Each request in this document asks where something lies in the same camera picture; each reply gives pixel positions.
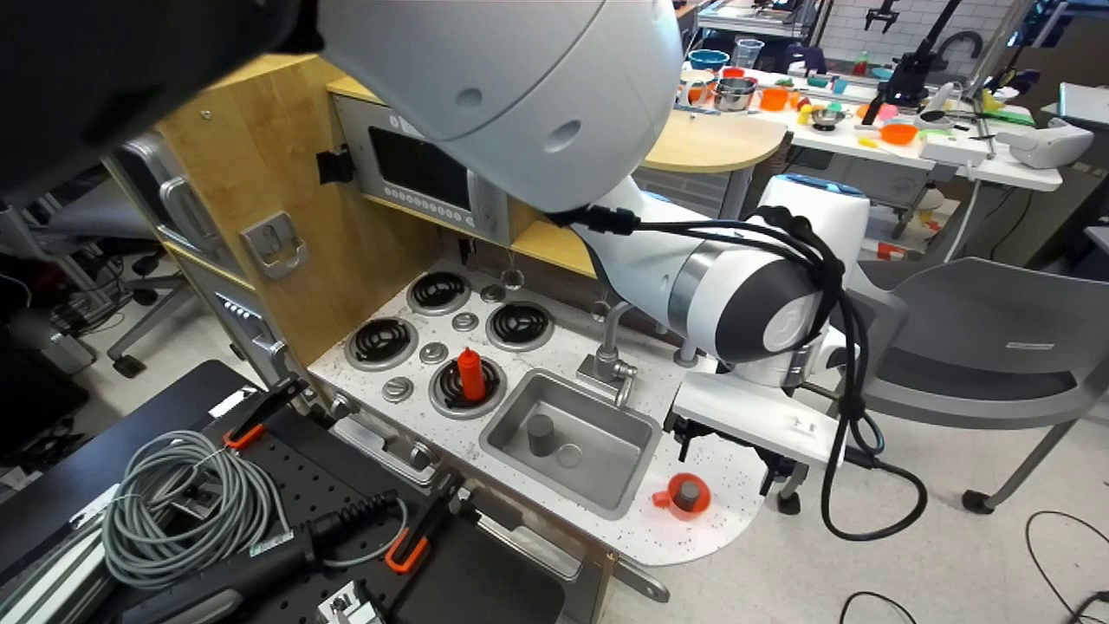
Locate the white plastic object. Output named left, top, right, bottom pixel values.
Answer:
left=1002, top=115, right=1094, bottom=174

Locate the black handled tool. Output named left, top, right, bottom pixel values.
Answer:
left=113, top=493, right=407, bottom=624

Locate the grey button panel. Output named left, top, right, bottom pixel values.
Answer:
left=212, top=286, right=285, bottom=360

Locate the black floor cable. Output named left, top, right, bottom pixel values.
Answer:
left=1022, top=506, right=1109, bottom=624
left=835, top=588, right=920, bottom=624

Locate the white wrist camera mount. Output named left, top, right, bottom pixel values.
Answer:
left=667, top=373, right=843, bottom=468

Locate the black office chair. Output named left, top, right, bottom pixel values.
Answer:
left=31, top=169, right=187, bottom=382

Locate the grey metal panel latch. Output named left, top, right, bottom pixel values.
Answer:
left=238, top=206, right=313, bottom=284

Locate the grey fridge door handle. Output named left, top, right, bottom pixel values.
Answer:
left=149, top=169, right=223, bottom=258

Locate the black perforated work table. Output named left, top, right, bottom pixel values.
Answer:
left=0, top=357, right=570, bottom=624

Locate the black and orange clamp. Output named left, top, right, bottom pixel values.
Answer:
left=378, top=465, right=469, bottom=578
left=219, top=379, right=313, bottom=458

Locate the grey toy microwave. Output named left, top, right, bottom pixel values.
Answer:
left=329, top=92, right=511, bottom=243

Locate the grey plastic chair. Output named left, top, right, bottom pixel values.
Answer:
left=844, top=251, right=1109, bottom=515

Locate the black coil stove burner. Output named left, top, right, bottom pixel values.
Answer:
left=341, top=314, right=421, bottom=373
left=426, top=352, right=509, bottom=424
left=482, top=296, right=559, bottom=352
left=405, top=266, right=473, bottom=317

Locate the grey toy sink basin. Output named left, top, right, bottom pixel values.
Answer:
left=478, top=367, right=663, bottom=518

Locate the white cluttered table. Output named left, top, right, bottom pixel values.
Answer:
left=782, top=95, right=1102, bottom=196

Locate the grey coiled cable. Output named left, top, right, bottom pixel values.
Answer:
left=99, top=426, right=298, bottom=593

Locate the orange plastic cup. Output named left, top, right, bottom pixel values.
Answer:
left=646, top=468, right=716, bottom=523

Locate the black panel bracket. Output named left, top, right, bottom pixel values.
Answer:
left=316, top=145, right=358, bottom=187

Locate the aluminium extrusion rail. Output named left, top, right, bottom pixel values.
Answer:
left=0, top=506, right=116, bottom=624

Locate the orange bowl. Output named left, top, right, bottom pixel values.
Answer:
left=876, top=116, right=920, bottom=147

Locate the wooden toy kitchen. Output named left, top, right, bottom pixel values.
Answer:
left=107, top=47, right=795, bottom=610

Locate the grey toy faucet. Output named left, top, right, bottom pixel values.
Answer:
left=570, top=294, right=641, bottom=406

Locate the grey cabinet door handle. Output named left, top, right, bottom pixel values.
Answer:
left=301, top=385, right=463, bottom=478
left=459, top=468, right=672, bottom=607

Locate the grey cylinder block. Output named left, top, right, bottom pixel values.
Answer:
left=522, top=410, right=560, bottom=458

